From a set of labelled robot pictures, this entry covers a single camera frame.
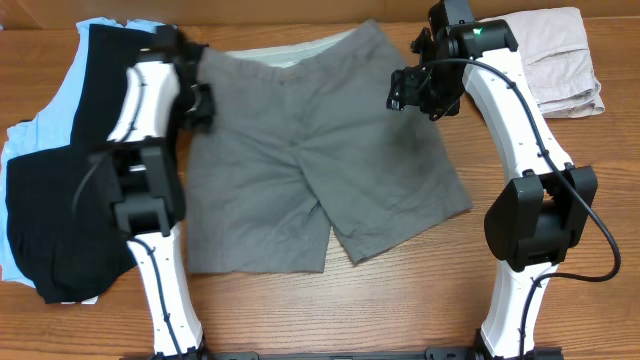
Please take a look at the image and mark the grey shorts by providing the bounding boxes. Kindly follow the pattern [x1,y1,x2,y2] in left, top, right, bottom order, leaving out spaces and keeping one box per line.
[186,21,472,273]

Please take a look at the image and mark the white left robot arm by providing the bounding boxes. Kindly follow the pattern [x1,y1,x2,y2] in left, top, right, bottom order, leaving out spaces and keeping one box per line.
[87,53,214,359]

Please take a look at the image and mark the folded beige shorts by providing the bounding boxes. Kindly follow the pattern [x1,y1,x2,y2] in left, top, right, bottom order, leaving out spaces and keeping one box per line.
[500,7,605,118]

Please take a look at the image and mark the light blue shirt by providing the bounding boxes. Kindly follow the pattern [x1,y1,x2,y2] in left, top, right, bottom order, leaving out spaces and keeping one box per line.
[0,17,166,305]

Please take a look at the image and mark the black garment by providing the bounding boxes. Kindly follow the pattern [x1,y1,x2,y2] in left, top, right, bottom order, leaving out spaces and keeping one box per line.
[5,23,166,305]

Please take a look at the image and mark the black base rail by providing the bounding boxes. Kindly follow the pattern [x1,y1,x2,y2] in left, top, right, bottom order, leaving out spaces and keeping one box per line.
[120,347,564,360]

